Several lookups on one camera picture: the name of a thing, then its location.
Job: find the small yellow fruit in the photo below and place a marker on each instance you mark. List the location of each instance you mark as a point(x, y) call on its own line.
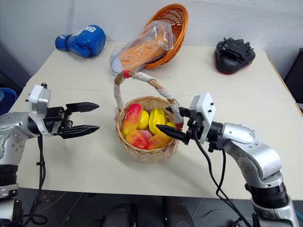
point(171, 124)

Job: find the orange canvas shoe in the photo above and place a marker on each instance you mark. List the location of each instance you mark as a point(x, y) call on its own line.
point(142, 54)

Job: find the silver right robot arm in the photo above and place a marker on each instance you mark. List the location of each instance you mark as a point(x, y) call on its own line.
point(248, 142)

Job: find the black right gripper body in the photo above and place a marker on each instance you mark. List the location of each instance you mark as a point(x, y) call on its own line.
point(194, 128)

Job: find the yellow starfruit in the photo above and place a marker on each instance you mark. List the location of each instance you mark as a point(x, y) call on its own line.
point(157, 118)

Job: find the yellow lemon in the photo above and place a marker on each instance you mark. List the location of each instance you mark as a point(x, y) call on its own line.
point(143, 119)

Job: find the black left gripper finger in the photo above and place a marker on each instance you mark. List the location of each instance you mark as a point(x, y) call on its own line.
point(78, 131)
point(81, 107)

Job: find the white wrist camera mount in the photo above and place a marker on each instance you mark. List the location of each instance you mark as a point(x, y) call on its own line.
point(38, 99)
point(206, 111)

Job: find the blue round object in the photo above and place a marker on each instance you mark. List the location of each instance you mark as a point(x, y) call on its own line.
point(6, 97)

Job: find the orange shoe in plastic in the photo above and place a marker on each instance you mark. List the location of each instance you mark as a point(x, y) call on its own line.
point(154, 27)

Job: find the long red-yellow mango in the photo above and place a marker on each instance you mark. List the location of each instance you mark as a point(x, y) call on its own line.
point(131, 118)

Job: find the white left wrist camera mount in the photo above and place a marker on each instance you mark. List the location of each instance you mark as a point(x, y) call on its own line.
point(38, 99)

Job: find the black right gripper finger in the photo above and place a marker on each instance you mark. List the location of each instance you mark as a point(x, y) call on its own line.
point(183, 112)
point(174, 133)

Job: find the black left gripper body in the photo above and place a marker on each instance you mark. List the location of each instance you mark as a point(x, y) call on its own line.
point(56, 119)

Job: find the orange plastic woven basket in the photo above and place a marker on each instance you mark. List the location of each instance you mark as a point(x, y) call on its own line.
point(180, 23)

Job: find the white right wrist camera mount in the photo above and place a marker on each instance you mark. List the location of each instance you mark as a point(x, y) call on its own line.
point(206, 111)

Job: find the blue boxing glove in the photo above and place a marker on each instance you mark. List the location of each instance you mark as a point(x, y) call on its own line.
point(80, 42)

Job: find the pink peach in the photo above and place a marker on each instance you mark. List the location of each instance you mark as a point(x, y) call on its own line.
point(146, 134)

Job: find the black punch mitt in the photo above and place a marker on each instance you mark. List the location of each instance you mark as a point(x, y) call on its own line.
point(232, 59)

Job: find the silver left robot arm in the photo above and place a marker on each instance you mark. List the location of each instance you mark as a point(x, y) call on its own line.
point(11, 132)

